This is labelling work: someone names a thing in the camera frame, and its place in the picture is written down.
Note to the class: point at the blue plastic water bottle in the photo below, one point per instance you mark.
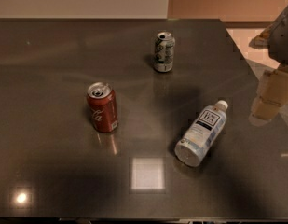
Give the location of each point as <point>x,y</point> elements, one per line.
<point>192,148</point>

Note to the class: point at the red coke can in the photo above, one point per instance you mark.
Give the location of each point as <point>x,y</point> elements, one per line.
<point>102,102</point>

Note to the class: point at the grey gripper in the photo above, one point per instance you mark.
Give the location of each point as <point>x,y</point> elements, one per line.
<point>281,41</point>

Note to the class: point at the white green soda can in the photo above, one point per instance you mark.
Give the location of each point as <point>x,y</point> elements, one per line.
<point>164,52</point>

